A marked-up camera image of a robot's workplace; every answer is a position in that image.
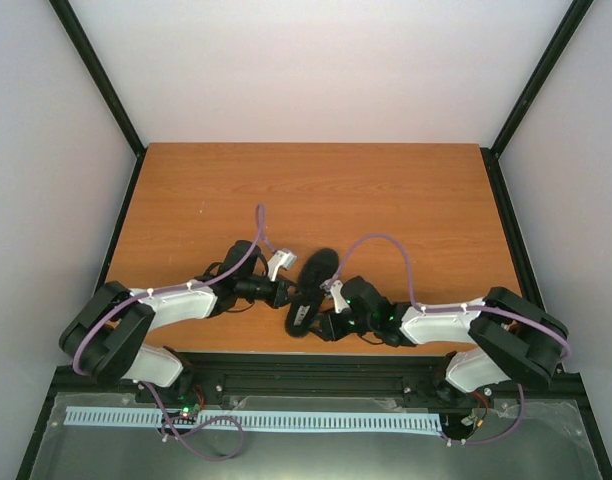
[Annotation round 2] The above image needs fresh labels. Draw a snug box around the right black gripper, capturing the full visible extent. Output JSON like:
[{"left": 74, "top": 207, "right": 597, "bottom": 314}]
[{"left": 306, "top": 306, "right": 376, "bottom": 341}]

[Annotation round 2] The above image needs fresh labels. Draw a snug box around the black shoelace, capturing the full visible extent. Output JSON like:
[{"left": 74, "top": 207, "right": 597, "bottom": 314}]
[{"left": 285, "top": 285, "right": 325, "bottom": 338}]

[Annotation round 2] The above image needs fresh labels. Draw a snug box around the black canvas shoe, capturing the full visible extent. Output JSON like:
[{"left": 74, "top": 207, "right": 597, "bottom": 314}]
[{"left": 285, "top": 248, "right": 340, "bottom": 338}]

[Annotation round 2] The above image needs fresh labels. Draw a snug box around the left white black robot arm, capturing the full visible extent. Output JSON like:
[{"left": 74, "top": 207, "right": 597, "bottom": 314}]
[{"left": 58, "top": 240, "right": 297, "bottom": 403}]

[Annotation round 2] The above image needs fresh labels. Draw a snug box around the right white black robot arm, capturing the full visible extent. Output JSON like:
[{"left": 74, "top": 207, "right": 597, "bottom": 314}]
[{"left": 310, "top": 276, "right": 571, "bottom": 407}]

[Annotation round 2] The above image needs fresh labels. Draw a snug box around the left green-lit circuit board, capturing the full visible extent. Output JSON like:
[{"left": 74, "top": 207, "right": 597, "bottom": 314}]
[{"left": 165, "top": 404, "right": 202, "bottom": 428}]

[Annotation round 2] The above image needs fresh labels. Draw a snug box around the right small circuit board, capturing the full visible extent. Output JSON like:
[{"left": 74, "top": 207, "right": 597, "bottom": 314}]
[{"left": 461, "top": 407, "right": 488, "bottom": 430}]

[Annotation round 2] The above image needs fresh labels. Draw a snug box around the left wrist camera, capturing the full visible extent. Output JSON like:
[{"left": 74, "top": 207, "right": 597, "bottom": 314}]
[{"left": 267, "top": 249, "right": 297, "bottom": 282}]

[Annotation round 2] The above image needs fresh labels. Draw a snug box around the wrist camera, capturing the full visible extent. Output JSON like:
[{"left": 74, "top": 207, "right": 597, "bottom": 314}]
[
  {"left": 267, "top": 249, "right": 297, "bottom": 282},
  {"left": 321, "top": 279, "right": 350, "bottom": 314}
]

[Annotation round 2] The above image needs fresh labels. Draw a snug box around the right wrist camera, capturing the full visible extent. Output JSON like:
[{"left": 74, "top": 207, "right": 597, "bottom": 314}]
[{"left": 321, "top": 279, "right": 350, "bottom": 314}]

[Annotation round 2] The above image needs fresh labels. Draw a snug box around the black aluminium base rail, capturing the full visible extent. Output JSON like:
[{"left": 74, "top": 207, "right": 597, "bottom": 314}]
[{"left": 50, "top": 349, "right": 585, "bottom": 406}]

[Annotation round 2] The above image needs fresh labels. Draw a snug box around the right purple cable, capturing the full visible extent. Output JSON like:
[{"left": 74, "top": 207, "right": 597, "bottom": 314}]
[{"left": 333, "top": 232, "right": 572, "bottom": 447}]

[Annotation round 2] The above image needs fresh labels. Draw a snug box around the light blue slotted cable duct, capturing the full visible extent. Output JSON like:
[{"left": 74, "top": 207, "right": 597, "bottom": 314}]
[{"left": 63, "top": 406, "right": 442, "bottom": 435}]

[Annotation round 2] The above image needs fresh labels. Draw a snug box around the left black frame post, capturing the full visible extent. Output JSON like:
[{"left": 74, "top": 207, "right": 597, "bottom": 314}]
[{"left": 48, "top": 0, "right": 147, "bottom": 157}]

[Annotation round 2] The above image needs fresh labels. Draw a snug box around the black frame post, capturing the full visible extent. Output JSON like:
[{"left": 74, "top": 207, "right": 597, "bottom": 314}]
[
  {"left": 48, "top": 0, "right": 147, "bottom": 157},
  {"left": 489, "top": 0, "right": 596, "bottom": 156}
]

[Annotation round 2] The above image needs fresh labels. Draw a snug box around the right black frame post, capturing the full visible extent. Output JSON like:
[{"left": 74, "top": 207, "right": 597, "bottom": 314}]
[{"left": 489, "top": 0, "right": 596, "bottom": 156}]

